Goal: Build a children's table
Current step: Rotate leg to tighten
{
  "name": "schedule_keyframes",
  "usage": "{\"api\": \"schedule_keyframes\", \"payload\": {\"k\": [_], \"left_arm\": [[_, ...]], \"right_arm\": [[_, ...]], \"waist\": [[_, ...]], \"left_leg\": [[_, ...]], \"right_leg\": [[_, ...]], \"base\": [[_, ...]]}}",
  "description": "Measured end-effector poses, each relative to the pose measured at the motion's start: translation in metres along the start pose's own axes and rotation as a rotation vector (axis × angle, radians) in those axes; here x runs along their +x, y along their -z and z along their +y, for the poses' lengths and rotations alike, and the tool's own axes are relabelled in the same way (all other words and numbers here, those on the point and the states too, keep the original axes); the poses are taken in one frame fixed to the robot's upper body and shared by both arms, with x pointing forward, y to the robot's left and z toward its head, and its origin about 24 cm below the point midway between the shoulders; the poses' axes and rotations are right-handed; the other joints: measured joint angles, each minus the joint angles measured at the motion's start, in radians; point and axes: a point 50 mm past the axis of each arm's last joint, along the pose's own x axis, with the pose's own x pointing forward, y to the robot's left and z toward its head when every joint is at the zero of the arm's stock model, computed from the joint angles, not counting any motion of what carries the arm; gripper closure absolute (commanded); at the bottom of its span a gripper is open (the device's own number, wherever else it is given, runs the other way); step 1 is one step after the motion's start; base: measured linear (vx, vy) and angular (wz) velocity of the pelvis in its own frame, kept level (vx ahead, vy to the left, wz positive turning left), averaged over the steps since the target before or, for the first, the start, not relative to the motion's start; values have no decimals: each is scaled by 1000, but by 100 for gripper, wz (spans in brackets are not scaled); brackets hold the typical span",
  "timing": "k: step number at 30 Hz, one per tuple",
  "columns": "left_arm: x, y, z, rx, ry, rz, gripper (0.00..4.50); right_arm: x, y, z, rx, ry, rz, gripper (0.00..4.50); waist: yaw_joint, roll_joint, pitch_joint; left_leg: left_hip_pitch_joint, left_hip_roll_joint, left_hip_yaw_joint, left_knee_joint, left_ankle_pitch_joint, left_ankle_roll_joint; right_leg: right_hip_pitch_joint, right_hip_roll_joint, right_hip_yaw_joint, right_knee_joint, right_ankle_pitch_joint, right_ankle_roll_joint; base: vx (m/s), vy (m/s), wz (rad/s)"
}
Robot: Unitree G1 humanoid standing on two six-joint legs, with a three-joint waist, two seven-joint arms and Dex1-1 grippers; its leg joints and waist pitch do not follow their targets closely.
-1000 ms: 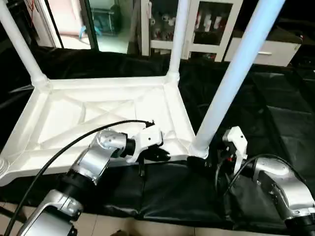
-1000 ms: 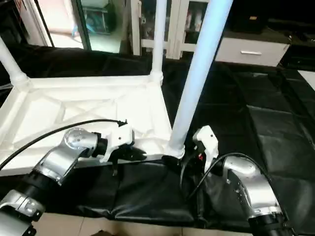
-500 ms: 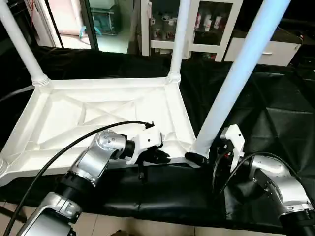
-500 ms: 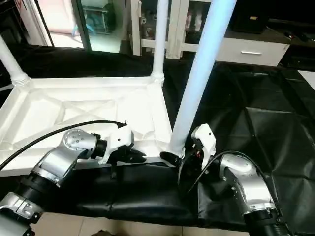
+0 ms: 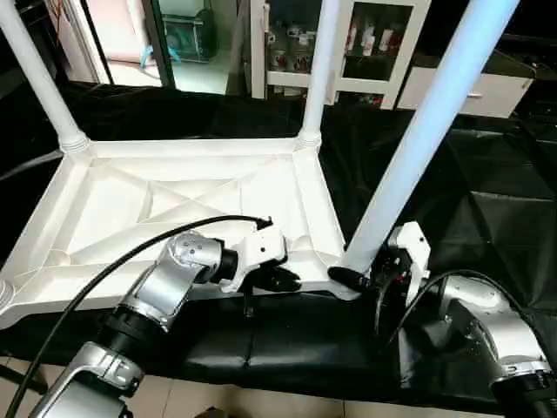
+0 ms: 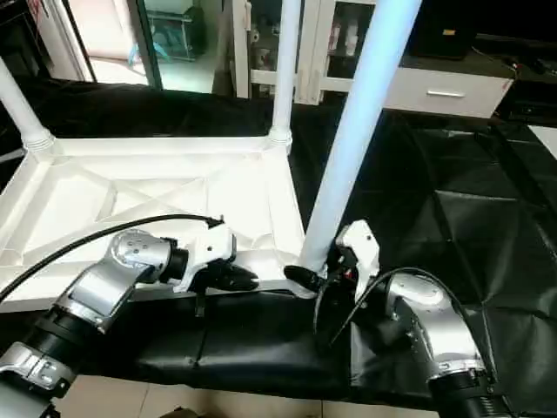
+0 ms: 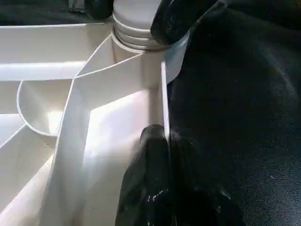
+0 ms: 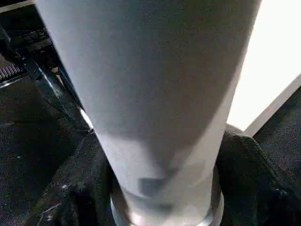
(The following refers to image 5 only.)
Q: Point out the white plastic table top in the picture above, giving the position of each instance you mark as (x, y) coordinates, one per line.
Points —
(174, 192)

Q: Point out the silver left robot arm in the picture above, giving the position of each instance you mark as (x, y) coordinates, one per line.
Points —
(139, 313)

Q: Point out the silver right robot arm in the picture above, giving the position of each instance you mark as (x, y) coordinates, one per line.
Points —
(492, 331)

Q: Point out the black table mat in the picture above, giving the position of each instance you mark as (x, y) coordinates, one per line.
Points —
(470, 200)

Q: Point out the white drawer unit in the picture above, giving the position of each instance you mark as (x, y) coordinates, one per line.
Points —
(483, 91)

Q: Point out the white glass door cabinet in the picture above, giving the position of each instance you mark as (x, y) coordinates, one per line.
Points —
(348, 48)

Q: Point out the teal plastic stool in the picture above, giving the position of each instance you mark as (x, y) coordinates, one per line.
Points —
(187, 35)

